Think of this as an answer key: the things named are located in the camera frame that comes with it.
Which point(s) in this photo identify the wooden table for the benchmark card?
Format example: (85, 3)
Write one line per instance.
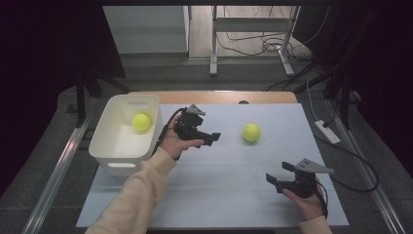
(214, 97)

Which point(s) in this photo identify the person's left hand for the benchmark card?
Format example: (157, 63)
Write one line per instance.
(175, 144)

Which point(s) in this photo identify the person's right hand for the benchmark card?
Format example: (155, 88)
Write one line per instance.
(307, 204)

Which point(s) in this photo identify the yellow tennis ball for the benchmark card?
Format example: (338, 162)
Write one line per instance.
(141, 122)
(251, 132)

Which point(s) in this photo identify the white table cover sheet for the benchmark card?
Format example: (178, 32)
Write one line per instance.
(233, 182)

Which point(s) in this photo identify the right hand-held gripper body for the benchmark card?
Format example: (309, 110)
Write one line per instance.
(303, 182)

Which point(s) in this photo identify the white metal desk frame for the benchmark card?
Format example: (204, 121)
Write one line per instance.
(246, 35)

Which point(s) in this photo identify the white power strip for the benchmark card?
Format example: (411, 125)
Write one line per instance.
(327, 131)

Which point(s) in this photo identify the black metal stand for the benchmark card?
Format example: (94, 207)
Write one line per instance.
(84, 87)
(341, 91)

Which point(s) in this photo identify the white plastic bin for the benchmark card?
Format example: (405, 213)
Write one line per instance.
(125, 143)

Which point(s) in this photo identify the white panel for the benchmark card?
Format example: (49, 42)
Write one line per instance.
(146, 29)

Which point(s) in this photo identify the metal floor rail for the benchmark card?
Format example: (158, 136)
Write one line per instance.
(53, 182)
(370, 169)

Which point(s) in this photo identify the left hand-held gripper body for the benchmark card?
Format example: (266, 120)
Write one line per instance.
(190, 125)

